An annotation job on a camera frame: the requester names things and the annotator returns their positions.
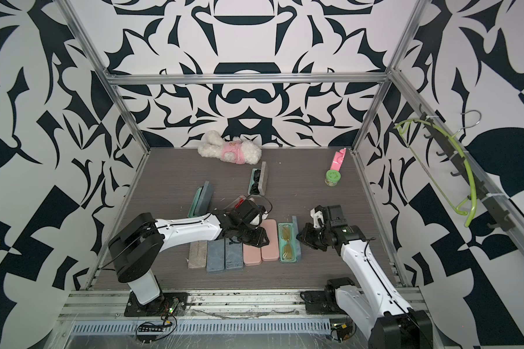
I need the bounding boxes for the beige case yellow glasses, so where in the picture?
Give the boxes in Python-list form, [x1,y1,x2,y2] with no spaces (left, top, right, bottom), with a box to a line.
[188,241,208,269]

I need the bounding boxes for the green clothes hanger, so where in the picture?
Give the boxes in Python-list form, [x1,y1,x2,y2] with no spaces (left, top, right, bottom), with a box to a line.
[394,119,479,228]

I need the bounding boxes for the white plush toy pink shirt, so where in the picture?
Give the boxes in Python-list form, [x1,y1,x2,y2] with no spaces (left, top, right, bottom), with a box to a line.
[197,130,262,165]

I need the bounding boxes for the pink case purple glasses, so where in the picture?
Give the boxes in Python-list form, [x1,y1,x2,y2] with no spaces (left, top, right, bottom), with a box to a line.
[261,219,279,262]

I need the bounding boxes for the black connector box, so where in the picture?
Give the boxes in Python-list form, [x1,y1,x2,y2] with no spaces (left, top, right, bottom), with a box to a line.
[328,323,357,343]

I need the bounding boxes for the black wall hook rail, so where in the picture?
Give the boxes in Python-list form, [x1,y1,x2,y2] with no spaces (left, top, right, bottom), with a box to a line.
[419,106,516,232]

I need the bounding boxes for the black usb hub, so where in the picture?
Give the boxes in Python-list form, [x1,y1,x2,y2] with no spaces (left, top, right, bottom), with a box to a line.
[134,321,165,344]

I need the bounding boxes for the grey case white sunglasses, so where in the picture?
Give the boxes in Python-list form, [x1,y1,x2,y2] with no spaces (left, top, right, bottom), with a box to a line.
[225,238,244,270]

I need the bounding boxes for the pink bottle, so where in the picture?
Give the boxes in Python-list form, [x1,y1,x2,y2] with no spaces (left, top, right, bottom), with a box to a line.
[330,148,347,172]

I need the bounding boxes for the grey case tortoise sunglasses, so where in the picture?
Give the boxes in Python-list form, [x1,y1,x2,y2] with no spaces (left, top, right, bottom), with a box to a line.
[206,239,226,273]

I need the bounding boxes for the pink case brown glasses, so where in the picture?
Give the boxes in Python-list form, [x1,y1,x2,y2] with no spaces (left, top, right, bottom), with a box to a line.
[243,244,262,267]

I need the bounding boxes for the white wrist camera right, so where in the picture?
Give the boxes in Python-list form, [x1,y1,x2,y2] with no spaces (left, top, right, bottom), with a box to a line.
[310,209,324,229]

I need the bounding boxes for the green lidded jar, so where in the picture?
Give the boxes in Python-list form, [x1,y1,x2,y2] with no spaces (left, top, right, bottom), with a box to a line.
[325,170,341,187]

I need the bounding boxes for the grey case far left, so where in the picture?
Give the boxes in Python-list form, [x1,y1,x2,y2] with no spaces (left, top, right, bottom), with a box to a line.
[188,181,214,218]

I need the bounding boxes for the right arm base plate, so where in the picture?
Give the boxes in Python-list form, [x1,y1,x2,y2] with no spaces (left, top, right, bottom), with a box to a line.
[300,289,347,316]

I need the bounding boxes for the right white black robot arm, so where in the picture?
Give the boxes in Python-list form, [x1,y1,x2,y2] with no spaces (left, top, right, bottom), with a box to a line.
[296,205,434,348]

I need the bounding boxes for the pink case red glasses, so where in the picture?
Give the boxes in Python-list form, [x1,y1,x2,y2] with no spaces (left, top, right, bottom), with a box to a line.
[225,195,247,211]

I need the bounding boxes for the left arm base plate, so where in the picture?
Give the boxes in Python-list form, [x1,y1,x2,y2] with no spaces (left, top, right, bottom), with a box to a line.
[124,292,189,318]

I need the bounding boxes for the grey case black sunglasses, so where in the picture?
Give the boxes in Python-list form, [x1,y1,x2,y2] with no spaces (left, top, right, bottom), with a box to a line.
[248,161,269,196]

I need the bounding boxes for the grey case gold glasses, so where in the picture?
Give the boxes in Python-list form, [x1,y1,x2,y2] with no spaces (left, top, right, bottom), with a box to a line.
[277,215,302,263]

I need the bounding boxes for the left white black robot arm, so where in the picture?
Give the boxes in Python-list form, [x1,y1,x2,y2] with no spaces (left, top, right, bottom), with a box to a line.
[106,197,273,307]

